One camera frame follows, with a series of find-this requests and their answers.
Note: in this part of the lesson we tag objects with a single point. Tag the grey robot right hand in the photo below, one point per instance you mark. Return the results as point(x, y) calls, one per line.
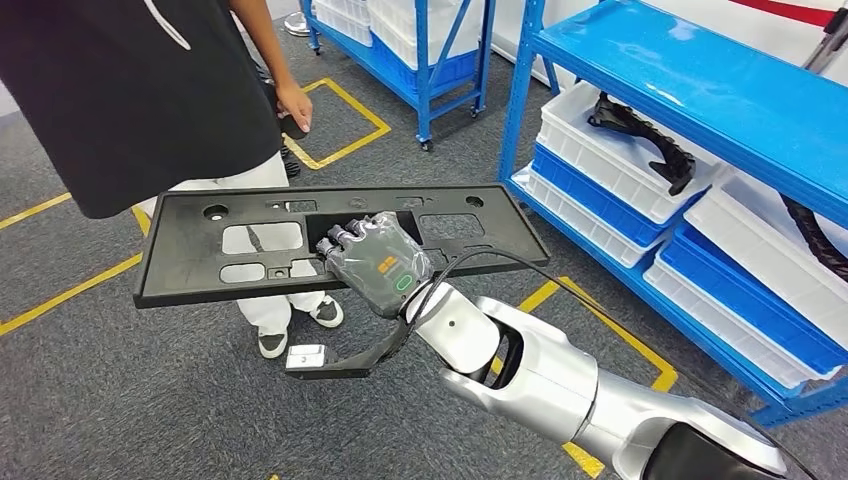
point(381, 265)

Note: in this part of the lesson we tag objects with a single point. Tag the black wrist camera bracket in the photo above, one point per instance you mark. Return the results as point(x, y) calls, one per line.
point(358, 363)

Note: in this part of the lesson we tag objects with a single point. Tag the black curved plastic part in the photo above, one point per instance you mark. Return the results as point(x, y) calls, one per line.
point(639, 129)
point(811, 232)

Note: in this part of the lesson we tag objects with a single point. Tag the person's hand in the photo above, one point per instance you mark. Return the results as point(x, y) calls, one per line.
point(295, 102)

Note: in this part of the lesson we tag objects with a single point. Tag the blue metal shelf rack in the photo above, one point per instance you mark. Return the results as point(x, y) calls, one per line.
point(662, 60)
point(424, 99)

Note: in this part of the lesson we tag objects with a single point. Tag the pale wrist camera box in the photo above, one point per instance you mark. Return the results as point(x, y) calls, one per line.
point(305, 356)

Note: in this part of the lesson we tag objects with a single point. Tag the grey metal pole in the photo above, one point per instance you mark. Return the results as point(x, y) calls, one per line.
point(825, 46)

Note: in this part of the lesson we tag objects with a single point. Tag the person's forearm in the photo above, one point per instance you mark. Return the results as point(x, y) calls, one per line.
point(262, 40)

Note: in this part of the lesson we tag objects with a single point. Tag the black plastic mounting plate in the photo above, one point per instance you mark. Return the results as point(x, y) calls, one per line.
point(179, 252)

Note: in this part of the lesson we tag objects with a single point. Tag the yellow floor tape square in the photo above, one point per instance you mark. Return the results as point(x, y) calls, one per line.
point(664, 381)

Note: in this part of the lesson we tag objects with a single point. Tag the person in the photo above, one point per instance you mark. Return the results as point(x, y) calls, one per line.
point(132, 99)

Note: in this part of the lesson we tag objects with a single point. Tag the white plastic bin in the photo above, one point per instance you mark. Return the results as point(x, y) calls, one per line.
point(344, 16)
point(715, 324)
point(742, 238)
point(583, 225)
point(397, 26)
point(596, 152)

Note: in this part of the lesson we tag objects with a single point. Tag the round metal floor base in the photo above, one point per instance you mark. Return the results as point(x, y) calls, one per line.
point(297, 25)

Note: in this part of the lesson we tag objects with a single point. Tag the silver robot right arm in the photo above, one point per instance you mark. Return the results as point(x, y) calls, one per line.
point(563, 391)

